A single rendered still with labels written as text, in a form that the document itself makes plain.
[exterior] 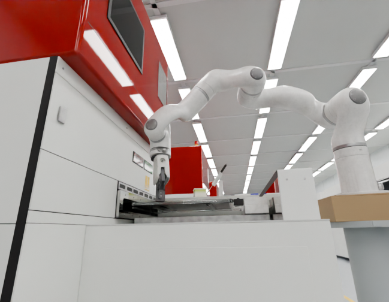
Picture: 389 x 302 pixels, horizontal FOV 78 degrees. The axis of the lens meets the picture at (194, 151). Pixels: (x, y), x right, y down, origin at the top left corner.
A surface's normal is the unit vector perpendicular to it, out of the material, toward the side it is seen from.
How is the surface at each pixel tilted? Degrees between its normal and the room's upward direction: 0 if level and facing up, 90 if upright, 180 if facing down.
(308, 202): 90
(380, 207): 90
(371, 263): 90
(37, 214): 90
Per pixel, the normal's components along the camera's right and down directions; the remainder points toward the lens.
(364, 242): -0.72, -0.21
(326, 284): -0.16, -0.31
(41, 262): 0.99, -0.07
